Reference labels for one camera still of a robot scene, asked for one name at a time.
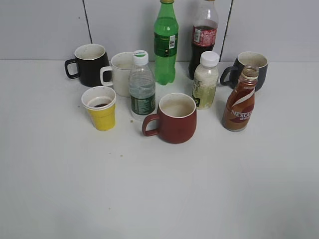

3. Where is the yellow paper cup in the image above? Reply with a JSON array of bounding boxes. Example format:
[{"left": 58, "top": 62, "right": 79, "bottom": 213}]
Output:
[{"left": 81, "top": 86, "right": 116, "bottom": 131}]

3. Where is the brown Nescafe coffee bottle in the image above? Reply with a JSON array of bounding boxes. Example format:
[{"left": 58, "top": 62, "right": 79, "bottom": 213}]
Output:
[{"left": 222, "top": 65, "right": 259, "bottom": 131}]

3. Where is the red mug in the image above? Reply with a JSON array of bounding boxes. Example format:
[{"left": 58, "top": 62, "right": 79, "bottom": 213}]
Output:
[{"left": 142, "top": 93, "right": 197, "bottom": 144}]

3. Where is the clear water bottle green label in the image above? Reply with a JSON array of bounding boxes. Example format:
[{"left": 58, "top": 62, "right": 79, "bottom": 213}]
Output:
[{"left": 129, "top": 50, "right": 156, "bottom": 121}]

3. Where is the white cap milky drink bottle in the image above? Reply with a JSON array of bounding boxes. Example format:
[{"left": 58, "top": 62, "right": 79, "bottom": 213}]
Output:
[{"left": 192, "top": 51, "right": 219, "bottom": 110}]

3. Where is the white mug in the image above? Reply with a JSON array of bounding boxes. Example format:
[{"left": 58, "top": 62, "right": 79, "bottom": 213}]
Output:
[{"left": 100, "top": 52, "right": 134, "bottom": 98}]

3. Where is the black mug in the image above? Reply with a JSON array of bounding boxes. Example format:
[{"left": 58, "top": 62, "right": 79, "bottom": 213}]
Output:
[{"left": 64, "top": 44, "right": 110, "bottom": 87}]

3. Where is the green soda bottle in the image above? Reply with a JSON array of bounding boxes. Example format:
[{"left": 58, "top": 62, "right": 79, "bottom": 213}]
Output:
[{"left": 154, "top": 0, "right": 179, "bottom": 85}]

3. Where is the cola bottle red label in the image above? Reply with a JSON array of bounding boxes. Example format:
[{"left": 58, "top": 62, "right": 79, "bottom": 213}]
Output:
[{"left": 188, "top": 0, "right": 219, "bottom": 80}]

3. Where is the dark grey mug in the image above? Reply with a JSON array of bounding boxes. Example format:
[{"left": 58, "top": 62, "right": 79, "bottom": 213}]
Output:
[{"left": 220, "top": 51, "right": 268, "bottom": 91}]

